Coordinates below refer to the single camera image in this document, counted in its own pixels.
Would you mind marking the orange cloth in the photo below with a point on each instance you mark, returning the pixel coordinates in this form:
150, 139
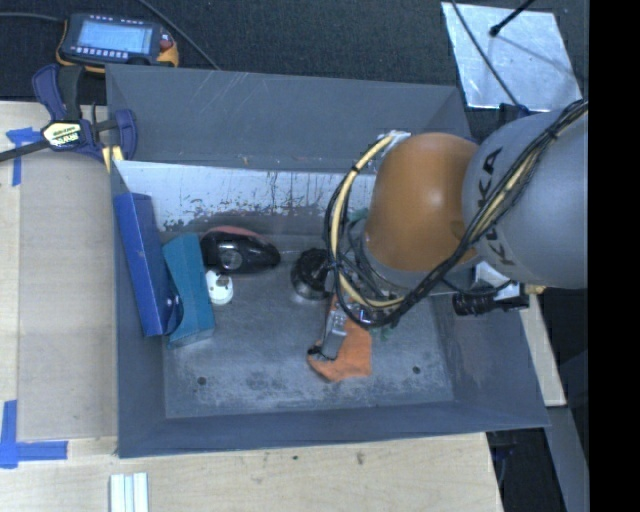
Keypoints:
352, 357

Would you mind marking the blue flat box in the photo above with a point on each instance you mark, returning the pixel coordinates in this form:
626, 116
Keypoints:
142, 260

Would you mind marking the black cylinder on white bracket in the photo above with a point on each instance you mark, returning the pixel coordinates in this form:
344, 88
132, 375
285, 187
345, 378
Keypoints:
475, 303

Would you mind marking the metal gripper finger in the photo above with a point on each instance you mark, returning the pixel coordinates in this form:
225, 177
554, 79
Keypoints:
335, 336

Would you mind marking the teal box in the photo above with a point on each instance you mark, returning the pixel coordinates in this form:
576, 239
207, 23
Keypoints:
192, 295

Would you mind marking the black oval plastic gadget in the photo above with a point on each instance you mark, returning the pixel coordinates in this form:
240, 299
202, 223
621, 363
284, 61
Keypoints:
250, 257

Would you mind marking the white round plastic piece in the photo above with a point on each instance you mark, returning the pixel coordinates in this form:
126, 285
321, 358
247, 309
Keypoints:
220, 287

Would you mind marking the black and silver round knob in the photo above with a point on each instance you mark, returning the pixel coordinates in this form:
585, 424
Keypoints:
307, 272

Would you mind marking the grey metal bin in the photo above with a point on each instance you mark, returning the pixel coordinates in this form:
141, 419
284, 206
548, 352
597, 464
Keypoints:
260, 380

